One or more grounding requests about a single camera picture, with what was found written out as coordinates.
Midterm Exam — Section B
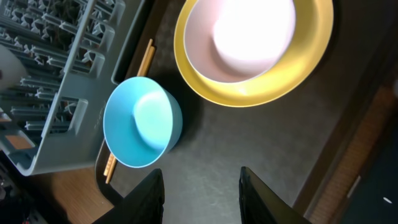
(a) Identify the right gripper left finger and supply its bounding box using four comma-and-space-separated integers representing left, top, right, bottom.
94, 169, 164, 224

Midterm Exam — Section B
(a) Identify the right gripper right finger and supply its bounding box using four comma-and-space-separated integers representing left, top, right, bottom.
239, 166, 310, 224

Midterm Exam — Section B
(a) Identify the white pink bowl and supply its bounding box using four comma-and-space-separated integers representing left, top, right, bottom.
183, 0, 296, 83

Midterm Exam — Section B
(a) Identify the white cup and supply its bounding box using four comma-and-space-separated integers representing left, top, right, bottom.
0, 45, 27, 91

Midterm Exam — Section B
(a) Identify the black waste tray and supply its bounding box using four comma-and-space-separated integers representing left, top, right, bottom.
338, 118, 397, 224

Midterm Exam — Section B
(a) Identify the grey dishwasher rack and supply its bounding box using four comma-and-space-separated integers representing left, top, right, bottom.
1, 0, 153, 176

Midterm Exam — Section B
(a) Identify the blue bowl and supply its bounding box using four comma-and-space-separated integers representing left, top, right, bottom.
103, 77, 183, 168

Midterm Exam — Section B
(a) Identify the brown serving tray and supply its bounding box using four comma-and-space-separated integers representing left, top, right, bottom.
129, 0, 397, 223

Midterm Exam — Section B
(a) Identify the wooden chopstick right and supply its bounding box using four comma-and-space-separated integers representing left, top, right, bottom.
105, 46, 155, 184

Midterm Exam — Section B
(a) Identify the wooden chopstick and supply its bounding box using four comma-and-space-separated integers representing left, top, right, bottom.
105, 46, 155, 184
103, 39, 153, 184

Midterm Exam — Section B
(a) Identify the wooden chopstick left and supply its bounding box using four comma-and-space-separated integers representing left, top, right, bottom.
103, 39, 153, 184

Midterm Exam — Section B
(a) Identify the yellow plate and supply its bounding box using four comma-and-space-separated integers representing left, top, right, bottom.
174, 0, 334, 108

